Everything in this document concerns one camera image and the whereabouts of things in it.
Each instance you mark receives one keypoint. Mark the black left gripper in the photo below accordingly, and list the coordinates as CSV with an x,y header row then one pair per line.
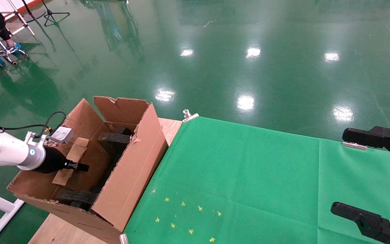
x,y
51,162

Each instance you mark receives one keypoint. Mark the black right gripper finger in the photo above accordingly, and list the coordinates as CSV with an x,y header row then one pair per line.
x,y
367,137
367,222

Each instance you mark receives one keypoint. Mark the small brown cardboard box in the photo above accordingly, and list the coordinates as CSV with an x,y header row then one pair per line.
x,y
76,150

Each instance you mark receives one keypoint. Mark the large open cardboard carton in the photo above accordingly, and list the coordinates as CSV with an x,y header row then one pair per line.
x,y
130,176

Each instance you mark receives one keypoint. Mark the silver binder clip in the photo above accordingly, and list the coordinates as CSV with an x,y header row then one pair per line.
x,y
354,146
190,117
124,239

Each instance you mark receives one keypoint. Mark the large black foam block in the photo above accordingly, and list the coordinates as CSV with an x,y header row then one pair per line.
x,y
113,142

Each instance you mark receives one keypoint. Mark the green tablecloth with yellow marks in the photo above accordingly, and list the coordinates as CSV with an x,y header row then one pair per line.
x,y
266,186

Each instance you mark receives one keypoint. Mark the chrome stool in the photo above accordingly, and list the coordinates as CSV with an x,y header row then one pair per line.
x,y
8,51

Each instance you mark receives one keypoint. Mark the black tripod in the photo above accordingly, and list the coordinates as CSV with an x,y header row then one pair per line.
x,y
51,14

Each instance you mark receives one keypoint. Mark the silver stand legs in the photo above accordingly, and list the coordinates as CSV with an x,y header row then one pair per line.
x,y
24,20

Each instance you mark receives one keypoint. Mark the white board with red edge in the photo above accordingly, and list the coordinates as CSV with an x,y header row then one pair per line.
x,y
2,5

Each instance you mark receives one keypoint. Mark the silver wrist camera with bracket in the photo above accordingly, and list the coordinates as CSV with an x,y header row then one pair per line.
x,y
62,135

